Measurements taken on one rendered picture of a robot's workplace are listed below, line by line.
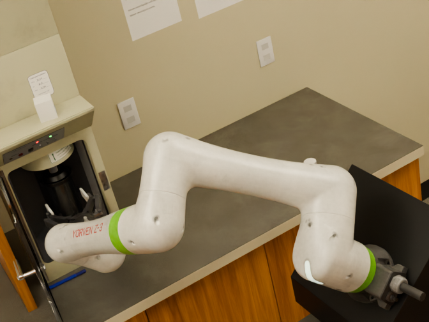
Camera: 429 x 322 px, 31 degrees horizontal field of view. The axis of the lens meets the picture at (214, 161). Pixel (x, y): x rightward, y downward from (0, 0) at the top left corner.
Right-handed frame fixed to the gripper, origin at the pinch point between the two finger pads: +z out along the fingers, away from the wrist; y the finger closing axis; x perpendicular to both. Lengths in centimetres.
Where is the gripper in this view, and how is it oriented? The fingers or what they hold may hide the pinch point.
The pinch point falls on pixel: (66, 201)
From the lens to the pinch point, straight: 246.6
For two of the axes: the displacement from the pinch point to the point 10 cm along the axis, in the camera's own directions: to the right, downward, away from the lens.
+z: -4.8, -3.7, 8.0
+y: -8.5, 4.1, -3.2
